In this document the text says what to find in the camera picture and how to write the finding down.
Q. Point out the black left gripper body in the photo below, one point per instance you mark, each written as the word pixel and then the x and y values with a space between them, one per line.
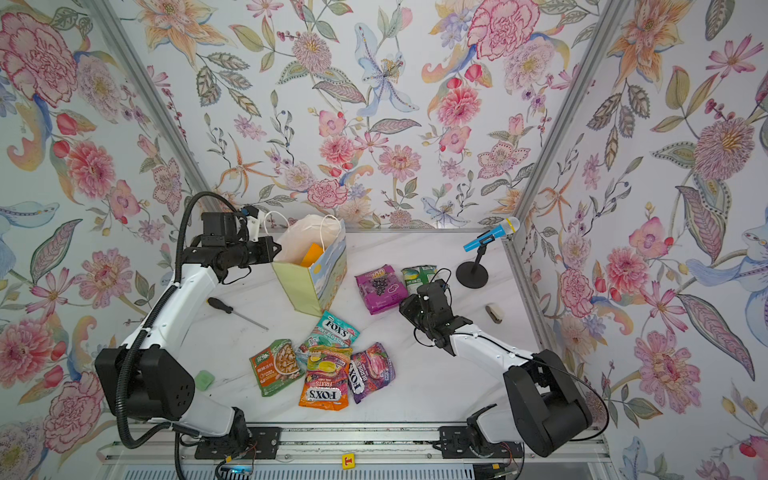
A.
pixel 247 253

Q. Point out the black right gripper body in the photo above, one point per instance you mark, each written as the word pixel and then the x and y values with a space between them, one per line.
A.
pixel 413 310

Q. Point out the purple grape snack packet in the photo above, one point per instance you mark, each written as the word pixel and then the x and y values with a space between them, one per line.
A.
pixel 381 289

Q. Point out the landscape print paper bag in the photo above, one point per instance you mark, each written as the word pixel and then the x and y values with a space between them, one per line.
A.
pixel 312 290

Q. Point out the yellow mango snack packet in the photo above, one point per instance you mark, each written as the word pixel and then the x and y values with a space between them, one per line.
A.
pixel 312 256

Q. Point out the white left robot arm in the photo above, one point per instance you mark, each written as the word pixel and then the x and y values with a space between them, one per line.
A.
pixel 146 387

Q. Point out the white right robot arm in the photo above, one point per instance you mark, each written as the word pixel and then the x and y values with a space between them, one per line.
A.
pixel 547 409

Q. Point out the blue toy microphone on stand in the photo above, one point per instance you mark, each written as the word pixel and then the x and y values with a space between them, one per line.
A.
pixel 472 274

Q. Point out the small grey eraser block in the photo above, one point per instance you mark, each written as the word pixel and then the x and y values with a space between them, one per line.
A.
pixel 495 313

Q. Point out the purple Fox's candy packet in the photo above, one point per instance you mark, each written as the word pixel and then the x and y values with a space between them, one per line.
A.
pixel 370 370

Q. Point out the teal Fox's candy packet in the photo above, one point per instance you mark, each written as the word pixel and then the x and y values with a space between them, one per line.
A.
pixel 329 331

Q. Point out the orange Fox's fruits packet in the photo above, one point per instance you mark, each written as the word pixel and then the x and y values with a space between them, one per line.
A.
pixel 326 381

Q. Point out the green orange snack packet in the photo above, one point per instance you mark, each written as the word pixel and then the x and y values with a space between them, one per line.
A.
pixel 276 367

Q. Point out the green sponge piece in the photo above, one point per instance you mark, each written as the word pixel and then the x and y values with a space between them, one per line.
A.
pixel 204 380

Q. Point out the yellow tag with letter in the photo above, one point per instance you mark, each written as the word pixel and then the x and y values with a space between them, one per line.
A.
pixel 348 461

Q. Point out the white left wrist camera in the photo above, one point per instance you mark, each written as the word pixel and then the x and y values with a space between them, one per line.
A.
pixel 254 219

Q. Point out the black handled screwdriver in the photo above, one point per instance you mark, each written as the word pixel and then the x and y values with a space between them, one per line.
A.
pixel 219 305

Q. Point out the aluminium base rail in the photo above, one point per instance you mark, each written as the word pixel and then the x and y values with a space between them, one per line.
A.
pixel 395 443

